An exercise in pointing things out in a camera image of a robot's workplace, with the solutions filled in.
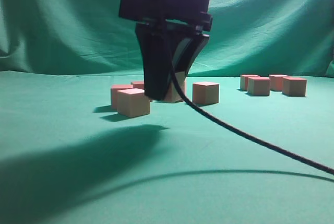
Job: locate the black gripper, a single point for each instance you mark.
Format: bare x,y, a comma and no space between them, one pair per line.
150,17

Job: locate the pink cube column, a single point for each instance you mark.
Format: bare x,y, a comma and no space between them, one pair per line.
183,87
244,81
172,95
114,90
133,102
139,84
276,81
258,86
205,92

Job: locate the green cloth backdrop and cover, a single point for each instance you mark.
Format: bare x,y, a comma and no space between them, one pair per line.
68,157

